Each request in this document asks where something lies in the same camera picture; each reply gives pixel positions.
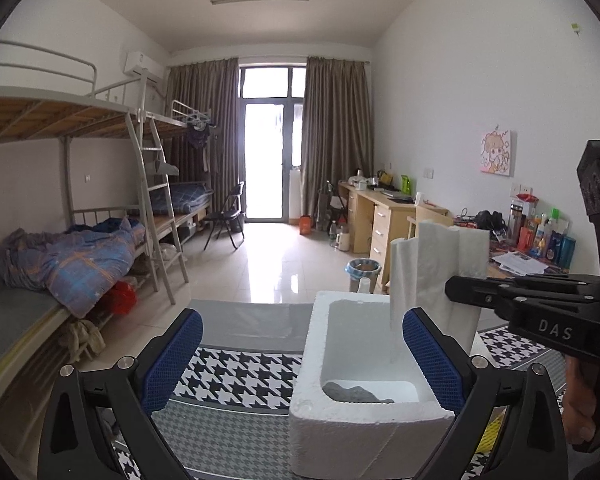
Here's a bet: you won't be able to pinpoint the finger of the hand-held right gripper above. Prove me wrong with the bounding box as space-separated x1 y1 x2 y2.
510 273 600 295
444 275 518 313

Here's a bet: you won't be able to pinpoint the grey bunk bed ladder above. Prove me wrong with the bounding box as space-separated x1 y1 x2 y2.
125 110 191 306

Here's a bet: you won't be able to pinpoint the glass balcony door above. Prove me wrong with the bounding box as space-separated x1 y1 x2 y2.
237 65 308 223

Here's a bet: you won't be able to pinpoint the black folding chair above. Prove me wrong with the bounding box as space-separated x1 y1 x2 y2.
202 181 246 251

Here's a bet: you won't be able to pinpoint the white paper towel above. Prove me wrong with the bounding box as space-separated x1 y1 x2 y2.
389 219 491 366

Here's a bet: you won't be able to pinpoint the row of toiletry bottles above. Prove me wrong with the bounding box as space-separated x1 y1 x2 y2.
507 199 578 266

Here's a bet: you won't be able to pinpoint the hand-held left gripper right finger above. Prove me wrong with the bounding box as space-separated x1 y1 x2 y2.
402 306 571 480

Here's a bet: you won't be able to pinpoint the grey rag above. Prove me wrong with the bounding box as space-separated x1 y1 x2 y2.
321 381 396 405

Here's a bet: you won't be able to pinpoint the hanging dark clothes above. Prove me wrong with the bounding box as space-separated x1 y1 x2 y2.
185 121 212 152

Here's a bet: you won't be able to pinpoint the red bag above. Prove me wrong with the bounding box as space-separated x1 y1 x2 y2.
112 281 137 315

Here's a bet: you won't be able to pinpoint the white papers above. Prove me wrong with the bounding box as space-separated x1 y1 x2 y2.
490 251 548 276

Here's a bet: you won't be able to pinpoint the black headphones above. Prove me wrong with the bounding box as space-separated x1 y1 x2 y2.
474 210 506 233

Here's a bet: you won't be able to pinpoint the white air conditioner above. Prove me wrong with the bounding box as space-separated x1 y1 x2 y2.
123 51 162 83

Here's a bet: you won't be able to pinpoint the grey metal bunk bed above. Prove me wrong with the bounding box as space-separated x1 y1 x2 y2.
0 40 216 391

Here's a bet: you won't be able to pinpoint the blue plaid quilt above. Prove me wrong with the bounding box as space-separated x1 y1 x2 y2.
0 217 146 318

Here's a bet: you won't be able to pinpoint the white foam box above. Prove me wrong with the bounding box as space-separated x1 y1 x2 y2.
287 290 481 478

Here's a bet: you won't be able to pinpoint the houndstooth tablecloth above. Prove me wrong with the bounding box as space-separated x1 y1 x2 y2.
97 300 571 480

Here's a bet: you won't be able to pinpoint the wooden desk with patterned cover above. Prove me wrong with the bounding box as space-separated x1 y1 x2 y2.
450 212 600 281

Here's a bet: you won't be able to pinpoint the brown curtain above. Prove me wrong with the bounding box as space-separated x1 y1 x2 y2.
302 56 376 196
166 57 241 196

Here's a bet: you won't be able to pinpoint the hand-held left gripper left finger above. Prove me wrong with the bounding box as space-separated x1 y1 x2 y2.
37 307 204 480

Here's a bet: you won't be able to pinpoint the pink cartoon wall picture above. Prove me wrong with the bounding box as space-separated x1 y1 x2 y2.
480 129 517 177

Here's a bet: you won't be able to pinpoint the person's right hand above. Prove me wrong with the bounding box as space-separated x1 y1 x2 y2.
564 355 598 448

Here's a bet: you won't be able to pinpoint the grey trash bin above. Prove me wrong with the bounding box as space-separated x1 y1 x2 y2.
346 258 382 293

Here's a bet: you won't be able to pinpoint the dark blue bedding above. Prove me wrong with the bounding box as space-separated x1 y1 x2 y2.
150 182 214 213

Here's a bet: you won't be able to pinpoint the light wooden desk with drawers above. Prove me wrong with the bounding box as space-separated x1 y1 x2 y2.
339 181 453 266

